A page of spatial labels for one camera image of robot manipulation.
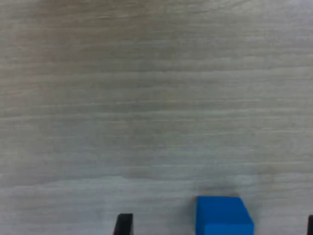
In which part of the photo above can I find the blue cube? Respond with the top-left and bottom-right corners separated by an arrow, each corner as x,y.
195,195 -> 255,235

